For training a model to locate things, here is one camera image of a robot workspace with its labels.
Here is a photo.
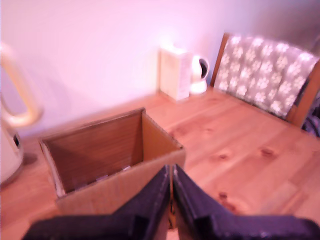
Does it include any grey paw print blanket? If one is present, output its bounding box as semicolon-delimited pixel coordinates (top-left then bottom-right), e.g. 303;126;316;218
214;34;320;119

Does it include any white carton box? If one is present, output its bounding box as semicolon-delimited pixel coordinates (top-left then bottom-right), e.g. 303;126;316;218
157;46;192;102

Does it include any cardboard dice tower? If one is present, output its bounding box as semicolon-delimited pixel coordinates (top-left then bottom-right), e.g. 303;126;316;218
38;107;187;230

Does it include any cream electric kettle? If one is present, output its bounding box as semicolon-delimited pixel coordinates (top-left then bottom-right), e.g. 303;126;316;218
0;42;45;189

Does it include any wooden chair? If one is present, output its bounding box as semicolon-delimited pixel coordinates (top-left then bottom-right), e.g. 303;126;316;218
209;32;320;130

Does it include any small white round camera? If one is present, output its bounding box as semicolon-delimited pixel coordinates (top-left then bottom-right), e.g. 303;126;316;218
189;54;210;96

